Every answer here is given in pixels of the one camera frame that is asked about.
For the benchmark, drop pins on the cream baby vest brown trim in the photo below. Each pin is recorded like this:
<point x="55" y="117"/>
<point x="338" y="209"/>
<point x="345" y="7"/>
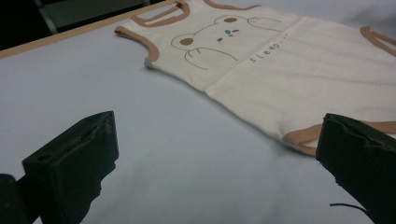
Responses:
<point x="280" y="77"/>

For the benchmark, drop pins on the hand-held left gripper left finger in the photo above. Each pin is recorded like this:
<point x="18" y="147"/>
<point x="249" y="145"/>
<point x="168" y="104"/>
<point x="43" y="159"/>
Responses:
<point x="71" y="168"/>

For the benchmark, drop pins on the grey metal stand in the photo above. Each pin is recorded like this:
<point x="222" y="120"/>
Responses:
<point x="46" y="17"/>

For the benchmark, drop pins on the light blue table mat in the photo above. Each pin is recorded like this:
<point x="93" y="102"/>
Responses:
<point x="186" y="155"/>

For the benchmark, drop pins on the thin black thread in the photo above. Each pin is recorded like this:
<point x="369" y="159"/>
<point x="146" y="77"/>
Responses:
<point x="345" y="205"/>

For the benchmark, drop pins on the wooden table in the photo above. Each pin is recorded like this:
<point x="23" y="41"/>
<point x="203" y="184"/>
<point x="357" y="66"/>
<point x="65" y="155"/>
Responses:
<point x="62" y="34"/>

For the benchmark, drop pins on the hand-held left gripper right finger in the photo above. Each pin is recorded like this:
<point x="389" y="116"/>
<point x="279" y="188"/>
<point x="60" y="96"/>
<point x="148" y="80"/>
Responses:
<point x="364" y="165"/>

